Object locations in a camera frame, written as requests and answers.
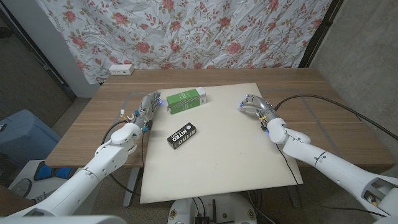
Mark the black NITRO box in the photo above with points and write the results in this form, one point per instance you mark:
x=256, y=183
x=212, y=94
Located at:
x=182, y=136

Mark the floral backdrop cloth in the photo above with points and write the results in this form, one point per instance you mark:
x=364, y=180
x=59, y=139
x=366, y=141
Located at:
x=186, y=31

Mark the white and blue bag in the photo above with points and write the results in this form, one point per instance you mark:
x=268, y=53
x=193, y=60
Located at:
x=46, y=172

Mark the blue plastic bin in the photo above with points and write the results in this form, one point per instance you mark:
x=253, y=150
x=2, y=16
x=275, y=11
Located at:
x=25, y=137

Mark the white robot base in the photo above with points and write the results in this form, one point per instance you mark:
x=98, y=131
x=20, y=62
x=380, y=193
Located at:
x=230, y=208

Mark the grey table leg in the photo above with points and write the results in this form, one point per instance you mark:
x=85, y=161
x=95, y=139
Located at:
x=130, y=189
x=294, y=196

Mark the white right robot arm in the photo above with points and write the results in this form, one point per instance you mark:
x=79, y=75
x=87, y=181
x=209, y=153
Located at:
x=326, y=163

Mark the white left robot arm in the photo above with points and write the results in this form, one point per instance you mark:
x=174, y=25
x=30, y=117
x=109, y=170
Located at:
x=90, y=177

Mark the black backdrop stand pole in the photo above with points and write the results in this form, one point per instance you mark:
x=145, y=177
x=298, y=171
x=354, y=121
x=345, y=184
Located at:
x=320, y=34
x=37, y=54

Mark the white power strip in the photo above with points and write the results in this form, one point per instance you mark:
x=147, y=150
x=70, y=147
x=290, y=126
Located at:
x=121, y=69

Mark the brown wooden furniture piece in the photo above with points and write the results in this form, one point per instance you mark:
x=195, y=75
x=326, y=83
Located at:
x=9, y=202

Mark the green and white carton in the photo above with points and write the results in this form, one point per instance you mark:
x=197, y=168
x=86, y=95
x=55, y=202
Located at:
x=185, y=100

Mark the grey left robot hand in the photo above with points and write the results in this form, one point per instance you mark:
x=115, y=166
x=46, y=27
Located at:
x=146, y=110

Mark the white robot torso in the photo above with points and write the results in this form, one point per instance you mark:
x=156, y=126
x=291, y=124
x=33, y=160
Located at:
x=62, y=220

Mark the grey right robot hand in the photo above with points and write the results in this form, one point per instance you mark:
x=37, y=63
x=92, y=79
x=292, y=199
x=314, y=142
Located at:
x=262, y=107

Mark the beige rectangular mat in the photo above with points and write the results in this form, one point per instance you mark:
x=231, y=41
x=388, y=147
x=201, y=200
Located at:
x=224, y=149

